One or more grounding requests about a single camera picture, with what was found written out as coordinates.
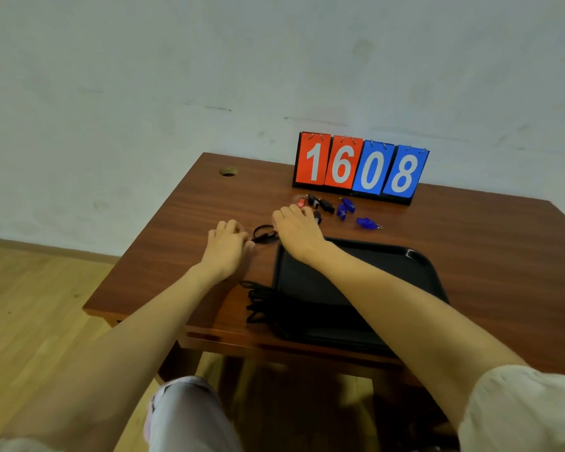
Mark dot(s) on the black plastic tray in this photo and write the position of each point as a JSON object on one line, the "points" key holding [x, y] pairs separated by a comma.
{"points": [[301, 287]]}

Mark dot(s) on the white shirt sleeve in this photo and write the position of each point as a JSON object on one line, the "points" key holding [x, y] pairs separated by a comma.
{"points": [[522, 411]]}

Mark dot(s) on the person's right forearm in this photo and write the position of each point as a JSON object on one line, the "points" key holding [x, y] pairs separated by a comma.
{"points": [[405, 320]]}

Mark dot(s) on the person's right fingers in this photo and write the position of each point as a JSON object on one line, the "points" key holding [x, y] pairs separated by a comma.
{"points": [[294, 211]]}

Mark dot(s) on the person's left thumb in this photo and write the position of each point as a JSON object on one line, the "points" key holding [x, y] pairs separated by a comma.
{"points": [[250, 246]]}

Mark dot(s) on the person's left hand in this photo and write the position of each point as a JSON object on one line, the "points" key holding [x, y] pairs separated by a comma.
{"points": [[223, 254]]}

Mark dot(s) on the white trousers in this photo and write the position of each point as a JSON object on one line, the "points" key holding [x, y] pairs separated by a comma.
{"points": [[188, 416]]}

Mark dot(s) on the black whistle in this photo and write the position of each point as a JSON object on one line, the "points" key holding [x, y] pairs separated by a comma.
{"points": [[313, 200], [317, 216], [327, 206]]}

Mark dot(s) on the person's left forearm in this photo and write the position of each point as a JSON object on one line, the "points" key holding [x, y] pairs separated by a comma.
{"points": [[122, 353]]}

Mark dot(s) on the person's right hand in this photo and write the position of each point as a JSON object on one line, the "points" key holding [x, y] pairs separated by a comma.
{"points": [[299, 232]]}

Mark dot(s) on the red and blue flip scoreboard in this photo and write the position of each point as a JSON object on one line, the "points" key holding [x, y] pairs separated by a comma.
{"points": [[360, 167]]}

